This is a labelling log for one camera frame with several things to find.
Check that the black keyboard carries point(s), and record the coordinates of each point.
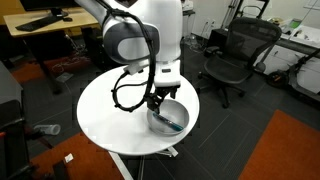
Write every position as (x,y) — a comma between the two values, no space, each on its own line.
(36,23)

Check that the black mesh office chair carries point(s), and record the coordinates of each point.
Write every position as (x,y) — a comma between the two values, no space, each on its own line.
(226,70)

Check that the teal black marker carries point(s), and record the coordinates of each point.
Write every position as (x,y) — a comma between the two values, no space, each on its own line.
(170,123)

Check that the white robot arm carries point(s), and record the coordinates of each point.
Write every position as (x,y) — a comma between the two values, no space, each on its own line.
(160,26)

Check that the black monitor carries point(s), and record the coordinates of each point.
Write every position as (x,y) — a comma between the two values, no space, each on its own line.
(50,3)

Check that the white table base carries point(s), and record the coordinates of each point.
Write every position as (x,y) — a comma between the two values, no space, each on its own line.
(118,163)

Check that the black computer tower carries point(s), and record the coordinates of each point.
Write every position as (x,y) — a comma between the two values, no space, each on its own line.
(93,46)

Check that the black box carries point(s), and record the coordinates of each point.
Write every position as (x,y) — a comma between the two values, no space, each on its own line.
(217,38)

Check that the grey bowl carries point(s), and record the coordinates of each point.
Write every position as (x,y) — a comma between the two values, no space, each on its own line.
(176,112)

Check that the black grey furniture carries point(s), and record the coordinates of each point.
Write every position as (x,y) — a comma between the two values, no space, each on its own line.
(10,133)

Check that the black electric scooter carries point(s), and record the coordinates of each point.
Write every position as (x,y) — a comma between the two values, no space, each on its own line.
(277,79)

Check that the small white paper tag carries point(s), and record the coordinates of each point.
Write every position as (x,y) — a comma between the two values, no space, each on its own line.
(68,158)

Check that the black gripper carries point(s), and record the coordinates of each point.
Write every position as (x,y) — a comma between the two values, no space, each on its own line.
(165,90)

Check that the clear plastic cup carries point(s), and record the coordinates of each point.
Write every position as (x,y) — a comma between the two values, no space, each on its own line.
(48,129)

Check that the white printer stand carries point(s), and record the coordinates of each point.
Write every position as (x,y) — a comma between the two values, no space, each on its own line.
(188,23)

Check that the white side cabinet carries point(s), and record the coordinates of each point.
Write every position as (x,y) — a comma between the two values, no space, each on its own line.
(310,71)

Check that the wooden desk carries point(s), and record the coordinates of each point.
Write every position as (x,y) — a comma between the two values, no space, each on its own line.
(80,20)

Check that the black computer mouse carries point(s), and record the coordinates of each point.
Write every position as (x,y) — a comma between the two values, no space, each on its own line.
(67,19)

